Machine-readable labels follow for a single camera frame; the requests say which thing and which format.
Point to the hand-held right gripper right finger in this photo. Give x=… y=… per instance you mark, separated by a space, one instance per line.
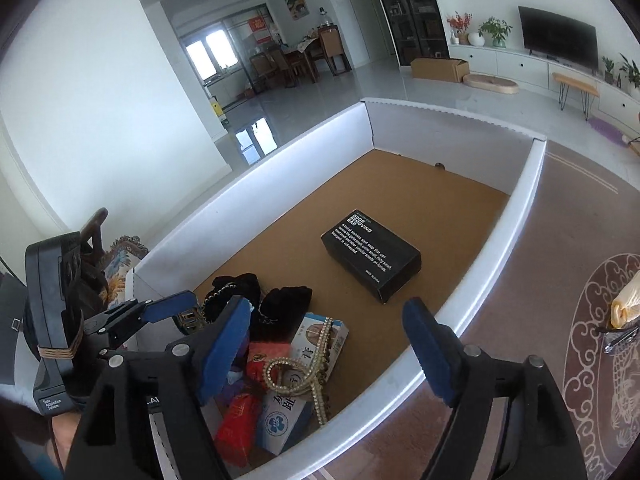
x=425 y=355

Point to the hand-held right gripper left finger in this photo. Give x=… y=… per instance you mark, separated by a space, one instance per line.
x=225 y=345

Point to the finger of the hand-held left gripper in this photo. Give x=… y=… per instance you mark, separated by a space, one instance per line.
x=165 y=307

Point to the gold square hair clip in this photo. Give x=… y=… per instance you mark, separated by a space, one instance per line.
x=189 y=319

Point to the small red snack packet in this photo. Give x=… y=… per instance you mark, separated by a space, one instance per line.
x=265 y=360

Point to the large black velvet bow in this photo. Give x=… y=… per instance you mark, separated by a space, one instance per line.
x=240 y=285

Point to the small black velvet bow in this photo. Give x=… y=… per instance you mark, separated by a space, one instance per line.
x=282 y=305

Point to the long red snack packet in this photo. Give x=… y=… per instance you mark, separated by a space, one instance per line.
x=240 y=425

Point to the white and blue medicine box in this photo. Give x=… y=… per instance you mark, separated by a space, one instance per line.
x=285 y=420

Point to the black rectangular box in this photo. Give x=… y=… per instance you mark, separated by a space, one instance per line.
x=370 y=255

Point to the large white cardboard box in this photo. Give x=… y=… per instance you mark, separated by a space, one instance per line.
x=500 y=240

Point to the person's left forearm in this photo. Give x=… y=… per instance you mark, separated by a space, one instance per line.
x=65 y=435

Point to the floral chair cushion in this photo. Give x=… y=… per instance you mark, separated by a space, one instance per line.
x=120 y=265

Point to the dark carved wooden chair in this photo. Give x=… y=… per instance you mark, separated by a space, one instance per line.
x=95 y=222

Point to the cream knitted cloth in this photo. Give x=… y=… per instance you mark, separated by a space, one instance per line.
x=627 y=305

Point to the beige oval cat scratcher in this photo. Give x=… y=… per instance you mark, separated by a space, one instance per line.
x=492 y=83

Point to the brown cardboard box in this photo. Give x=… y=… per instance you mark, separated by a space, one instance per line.
x=437 y=69

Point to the purple floor mat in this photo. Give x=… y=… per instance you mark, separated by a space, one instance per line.
x=610 y=131

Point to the wooden dining table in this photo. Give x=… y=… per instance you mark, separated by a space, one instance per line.
x=305 y=52

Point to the red door poster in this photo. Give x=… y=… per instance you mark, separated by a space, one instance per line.
x=260 y=29

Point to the white television cabinet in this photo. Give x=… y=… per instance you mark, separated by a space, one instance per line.
x=510 y=65

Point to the wooden dining chair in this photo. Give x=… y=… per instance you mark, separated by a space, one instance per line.
x=332 y=47

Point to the wooden bench with metal legs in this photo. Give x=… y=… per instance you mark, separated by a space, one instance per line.
x=575 y=82

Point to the white round vase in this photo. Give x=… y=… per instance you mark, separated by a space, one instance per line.
x=476 y=39

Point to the red flower plant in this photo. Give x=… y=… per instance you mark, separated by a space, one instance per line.
x=459 y=25

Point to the framed landscape painting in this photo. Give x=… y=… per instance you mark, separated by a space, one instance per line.
x=294 y=1

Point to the small green potted plant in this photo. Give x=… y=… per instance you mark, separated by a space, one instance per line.
x=608 y=67

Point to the dark display cabinet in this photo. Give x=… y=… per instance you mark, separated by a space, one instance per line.
x=410 y=10

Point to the black television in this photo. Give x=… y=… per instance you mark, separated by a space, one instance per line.
x=555 y=35

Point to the large leafy potted plant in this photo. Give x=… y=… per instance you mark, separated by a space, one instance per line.
x=631 y=72

